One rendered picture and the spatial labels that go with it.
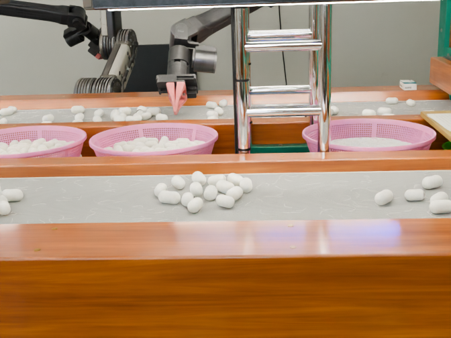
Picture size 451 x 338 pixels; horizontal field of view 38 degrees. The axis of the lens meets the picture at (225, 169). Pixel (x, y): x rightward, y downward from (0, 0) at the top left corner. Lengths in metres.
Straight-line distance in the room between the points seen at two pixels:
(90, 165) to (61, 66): 2.63
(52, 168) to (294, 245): 0.57
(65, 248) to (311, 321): 0.31
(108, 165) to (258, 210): 0.33
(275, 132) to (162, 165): 0.39
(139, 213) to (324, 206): 0.28
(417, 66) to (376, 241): 3.11
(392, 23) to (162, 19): 1.27
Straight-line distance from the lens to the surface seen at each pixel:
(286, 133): 1.50
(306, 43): 1.20
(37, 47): 3.85
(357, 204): 1.03
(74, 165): 1.23
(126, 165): 1.20
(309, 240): 0.82
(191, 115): 1.72
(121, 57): 2.22
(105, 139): 1.45
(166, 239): 0.84
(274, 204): 1.02
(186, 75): 1.68
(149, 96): 1.91
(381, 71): 3.85
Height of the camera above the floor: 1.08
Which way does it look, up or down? 16 degrees down
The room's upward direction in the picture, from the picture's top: 2 degrees counter-clockwise
